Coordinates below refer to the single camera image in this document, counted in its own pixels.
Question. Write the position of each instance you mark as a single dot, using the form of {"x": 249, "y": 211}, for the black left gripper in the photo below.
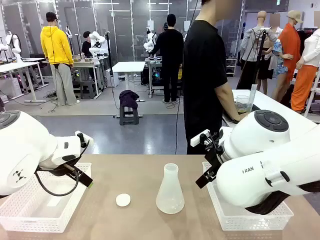
{"x": 58, "y": 170}

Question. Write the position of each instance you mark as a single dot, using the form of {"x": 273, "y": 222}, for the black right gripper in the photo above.
{"x": 214, "y": 156}

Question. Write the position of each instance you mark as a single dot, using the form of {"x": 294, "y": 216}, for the translucent plastic conical flask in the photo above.
{"x": 170, "y": 197}

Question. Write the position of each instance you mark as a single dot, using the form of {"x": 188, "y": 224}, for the white round flask cap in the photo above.
{"x": 123, "y": 200}

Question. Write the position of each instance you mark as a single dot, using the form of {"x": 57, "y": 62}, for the white perforated plastic basket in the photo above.
{"x": 237, "y": 220}
{"x": 50, "y": 212}

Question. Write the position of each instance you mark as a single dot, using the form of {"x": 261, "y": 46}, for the clear plastic measuring beaker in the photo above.
{"x": 242, "y": 103}

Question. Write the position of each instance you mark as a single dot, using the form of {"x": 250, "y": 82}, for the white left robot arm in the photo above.
{"x": 27, "y": 147}

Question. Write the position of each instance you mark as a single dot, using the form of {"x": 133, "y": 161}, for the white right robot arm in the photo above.
{"x": 262, "y": 160}

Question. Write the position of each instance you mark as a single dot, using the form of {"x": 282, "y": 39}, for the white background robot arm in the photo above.
{"x": 15, "y": 43}
{"x": 151, "y": 40}
{"x": 98, "y": 42}

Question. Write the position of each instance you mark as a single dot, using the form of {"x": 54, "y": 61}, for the person's right forearm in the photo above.
{"x": 225, "y": 100}

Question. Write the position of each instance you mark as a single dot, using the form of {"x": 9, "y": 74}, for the person's right hand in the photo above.
{"x": 240, "y": 117}

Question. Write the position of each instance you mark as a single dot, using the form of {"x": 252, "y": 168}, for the black step stool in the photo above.
{"x": 128, "y": 117}

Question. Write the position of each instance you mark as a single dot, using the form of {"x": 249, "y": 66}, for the dark grey step stool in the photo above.
{"x": 87, "y": 90}

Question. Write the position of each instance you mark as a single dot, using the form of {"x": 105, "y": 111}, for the dark purple cloth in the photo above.
{"x": 128, "y": 97}

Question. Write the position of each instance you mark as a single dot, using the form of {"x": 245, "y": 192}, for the person in black t-shirt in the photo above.
{"x": 202, "y": 75}

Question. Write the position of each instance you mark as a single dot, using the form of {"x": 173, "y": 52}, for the light wood workbench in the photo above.
{"x": 82, "y": 64}

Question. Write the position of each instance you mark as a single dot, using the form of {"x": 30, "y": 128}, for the white shoe rack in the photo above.
{"x": 231, "y": 66}

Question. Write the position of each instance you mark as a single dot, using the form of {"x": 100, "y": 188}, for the white standing desk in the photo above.
{"x": 130, "y": 67}

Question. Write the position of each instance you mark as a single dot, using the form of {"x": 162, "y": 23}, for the black pole stand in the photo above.
{"x": 109, "y": 55}

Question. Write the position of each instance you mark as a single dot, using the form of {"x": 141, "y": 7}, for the white long desk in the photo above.
{"x": 15, "y": 66}

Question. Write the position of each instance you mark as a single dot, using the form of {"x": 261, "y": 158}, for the seated person in black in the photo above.
{"x": 86, "y": 47}

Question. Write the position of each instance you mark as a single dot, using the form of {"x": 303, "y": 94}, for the person in yellow hoodie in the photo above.
{"x": 56, "y": 47}

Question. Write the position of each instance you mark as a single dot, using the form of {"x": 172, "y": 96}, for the standing person in black clothes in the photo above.
{"x": 170, "y": 50}

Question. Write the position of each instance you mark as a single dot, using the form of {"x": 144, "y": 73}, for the figure in blue floral dress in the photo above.
{"x": 278, "y": 62}

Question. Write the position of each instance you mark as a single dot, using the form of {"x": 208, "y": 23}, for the mannequin with orange trousers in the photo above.
{"x": 303, "y": 82}

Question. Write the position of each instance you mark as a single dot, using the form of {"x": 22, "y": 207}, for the mannequin in grey shirt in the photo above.
{"x": 252, "y": 42}

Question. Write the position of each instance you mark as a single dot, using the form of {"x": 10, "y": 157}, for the mannequin in orange dress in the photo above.
{"x": 290, "y": 45}

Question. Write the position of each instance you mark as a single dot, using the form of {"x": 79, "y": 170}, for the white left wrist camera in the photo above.
{"x": 87, "y": 141}

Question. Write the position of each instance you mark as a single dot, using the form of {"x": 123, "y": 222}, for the black camera tripod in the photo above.
{"x": 260, "y": 50}

